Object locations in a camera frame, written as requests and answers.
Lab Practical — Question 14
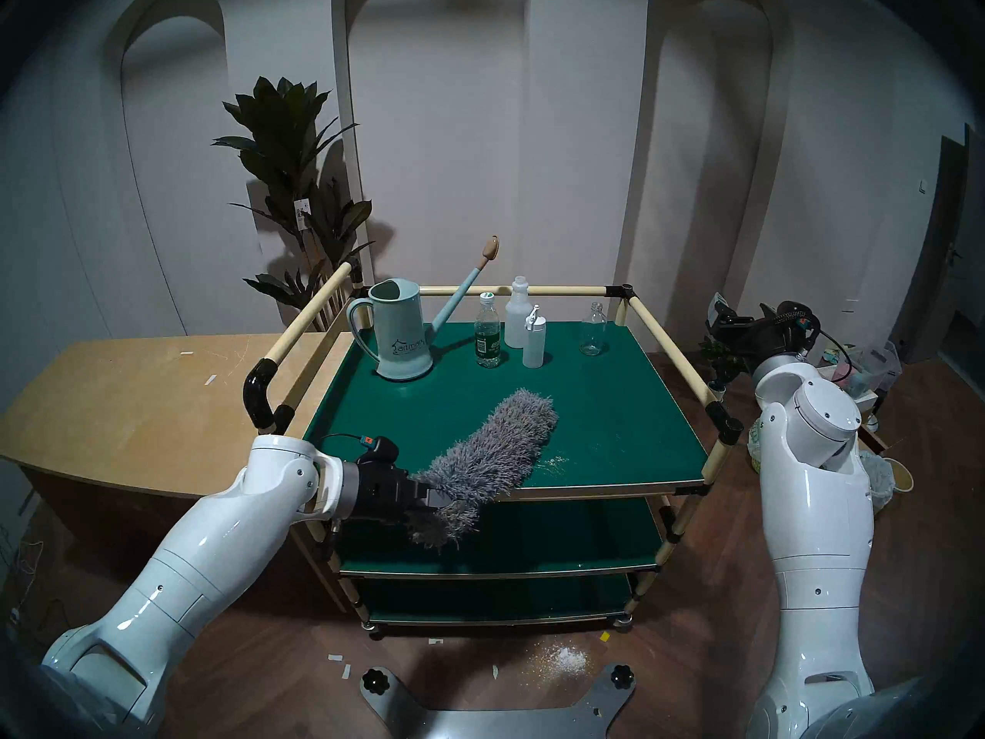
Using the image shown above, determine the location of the white trash bag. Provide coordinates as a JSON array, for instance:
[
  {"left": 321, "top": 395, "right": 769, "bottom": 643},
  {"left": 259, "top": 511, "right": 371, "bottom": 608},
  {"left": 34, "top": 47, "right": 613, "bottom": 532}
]
[{"left": 858, "top": 449, "right": 896, "bottom": 515}]

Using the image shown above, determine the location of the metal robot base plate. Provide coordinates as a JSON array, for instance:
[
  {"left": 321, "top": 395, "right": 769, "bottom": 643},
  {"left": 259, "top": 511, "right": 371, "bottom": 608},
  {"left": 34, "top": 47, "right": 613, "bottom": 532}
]
[{"left": 362, "top": 663, "right": 636, "bottom": 739}]

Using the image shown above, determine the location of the bushy small potted plant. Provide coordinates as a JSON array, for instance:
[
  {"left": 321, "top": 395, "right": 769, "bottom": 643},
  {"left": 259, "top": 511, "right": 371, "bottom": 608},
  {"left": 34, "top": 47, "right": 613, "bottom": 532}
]
[{"left": 699, "top": 337, "right": 753, "bottom": 402}]

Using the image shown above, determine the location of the white plastic bottle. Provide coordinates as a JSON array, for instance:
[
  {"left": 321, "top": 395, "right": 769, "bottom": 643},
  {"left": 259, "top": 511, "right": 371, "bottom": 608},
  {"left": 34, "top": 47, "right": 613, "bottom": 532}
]
[{"left": 504, "top": 276, "right": 533, "bottom": 349}]

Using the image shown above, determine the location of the clear plastic storage box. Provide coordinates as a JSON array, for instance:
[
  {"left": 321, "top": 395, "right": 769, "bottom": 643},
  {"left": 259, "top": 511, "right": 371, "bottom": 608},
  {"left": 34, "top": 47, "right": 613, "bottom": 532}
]
[{"left": 835, "top": 343, "right": 903, "bottom": 398}]

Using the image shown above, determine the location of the grey fluffy duster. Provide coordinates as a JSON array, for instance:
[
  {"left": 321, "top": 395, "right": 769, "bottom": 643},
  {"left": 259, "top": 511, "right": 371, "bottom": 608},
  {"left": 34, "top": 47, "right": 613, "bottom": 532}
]
[{"left": 406, "top": 389, "right": 559, "bottom": 550}]

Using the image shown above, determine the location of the green three-tier shelf cart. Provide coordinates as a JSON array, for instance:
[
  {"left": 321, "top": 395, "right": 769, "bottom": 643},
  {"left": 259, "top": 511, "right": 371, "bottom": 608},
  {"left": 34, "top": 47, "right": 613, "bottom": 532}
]
[{"left": 243, "top": 256, "right": 743, "bottom": 638}]

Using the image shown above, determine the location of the clear empty bottle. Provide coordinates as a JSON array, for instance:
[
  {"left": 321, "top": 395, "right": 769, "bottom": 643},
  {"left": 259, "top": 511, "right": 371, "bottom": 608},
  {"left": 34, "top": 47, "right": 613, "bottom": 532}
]
[{"left": 579, "top": 302, "right": 608, "bottom": 357}]

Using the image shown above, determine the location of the tall dark leafy plant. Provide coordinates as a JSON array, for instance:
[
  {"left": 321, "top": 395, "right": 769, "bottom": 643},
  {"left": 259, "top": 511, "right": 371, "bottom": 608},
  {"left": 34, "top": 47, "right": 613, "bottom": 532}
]
[{"left": 212, "top": 75, "right": 376, "bottom": 332}]

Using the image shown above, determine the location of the light blue watering can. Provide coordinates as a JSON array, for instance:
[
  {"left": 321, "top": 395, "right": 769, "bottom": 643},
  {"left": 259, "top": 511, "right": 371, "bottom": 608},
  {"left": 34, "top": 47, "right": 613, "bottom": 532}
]
[{"left": 346, "top": 236, "right": 500, "bottom": 382}]

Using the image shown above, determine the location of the white powder spill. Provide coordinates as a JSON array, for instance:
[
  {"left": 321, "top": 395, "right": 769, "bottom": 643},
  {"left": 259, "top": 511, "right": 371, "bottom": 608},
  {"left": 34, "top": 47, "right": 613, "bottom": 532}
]
[{"left": 523, "top": 641, "right": 593, "bottom": 680}]

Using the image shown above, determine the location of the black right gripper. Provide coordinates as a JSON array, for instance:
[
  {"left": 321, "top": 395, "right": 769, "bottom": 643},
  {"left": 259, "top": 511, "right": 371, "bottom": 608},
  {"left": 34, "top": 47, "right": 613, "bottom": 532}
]
[{"left": 706, "top": 293, "right": 820, "bottom": 357}]

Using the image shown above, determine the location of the dark door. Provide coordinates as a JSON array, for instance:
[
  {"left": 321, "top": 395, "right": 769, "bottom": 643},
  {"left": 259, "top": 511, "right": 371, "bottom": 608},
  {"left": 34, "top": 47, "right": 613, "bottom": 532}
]
[{"left": 893, "top": 125, "right": 985, "bottom": 365}]

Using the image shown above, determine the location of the white pump bottle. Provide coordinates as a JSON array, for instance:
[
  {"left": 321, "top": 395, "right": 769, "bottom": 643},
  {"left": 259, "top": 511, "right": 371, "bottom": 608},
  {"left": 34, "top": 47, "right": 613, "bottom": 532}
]
[{"left": 522, "top": 305, "right": 547, "bottom": 369}]

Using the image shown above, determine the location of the light wooden table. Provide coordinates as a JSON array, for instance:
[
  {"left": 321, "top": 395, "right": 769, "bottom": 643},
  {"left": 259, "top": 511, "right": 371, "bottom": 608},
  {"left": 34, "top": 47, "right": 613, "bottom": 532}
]
[{"left": 0, "top": 333, "right": 355, "bottom": 592}]

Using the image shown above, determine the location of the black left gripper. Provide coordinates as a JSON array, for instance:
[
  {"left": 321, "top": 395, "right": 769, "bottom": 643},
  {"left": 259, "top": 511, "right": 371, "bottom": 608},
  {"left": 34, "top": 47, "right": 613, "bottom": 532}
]
[{"left": 354, "top": 456, "right": 449, "bottom": 524}]

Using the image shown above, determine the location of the green label water bottle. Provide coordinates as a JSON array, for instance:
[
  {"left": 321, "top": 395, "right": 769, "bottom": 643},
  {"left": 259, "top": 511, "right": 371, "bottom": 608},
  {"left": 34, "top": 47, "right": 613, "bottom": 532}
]
[{"left": 474, "top": 292, "right": 503, "bottom": 369}]

